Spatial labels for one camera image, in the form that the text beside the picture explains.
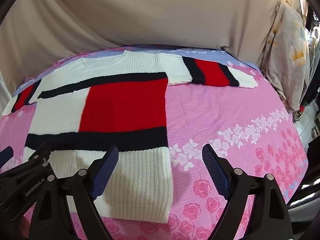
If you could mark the patterned pillow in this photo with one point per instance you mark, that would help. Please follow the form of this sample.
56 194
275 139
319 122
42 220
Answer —
285 55

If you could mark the beige backdrop cloth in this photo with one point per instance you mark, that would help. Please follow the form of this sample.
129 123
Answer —
150 12

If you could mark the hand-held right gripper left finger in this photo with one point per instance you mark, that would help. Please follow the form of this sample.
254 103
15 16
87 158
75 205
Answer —
107 171

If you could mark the dark hanging clothes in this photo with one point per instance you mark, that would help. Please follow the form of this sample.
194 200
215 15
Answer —
313 62

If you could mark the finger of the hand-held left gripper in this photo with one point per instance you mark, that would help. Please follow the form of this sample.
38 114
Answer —
6 155
40 156

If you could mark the white red black knit sweater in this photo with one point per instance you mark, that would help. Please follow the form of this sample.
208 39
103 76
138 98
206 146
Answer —
125 105

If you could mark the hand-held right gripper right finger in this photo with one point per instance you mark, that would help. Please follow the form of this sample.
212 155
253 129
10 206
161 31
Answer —
215 172

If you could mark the pink floral bed sheet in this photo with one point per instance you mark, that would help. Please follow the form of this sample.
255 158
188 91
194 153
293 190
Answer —
225 110

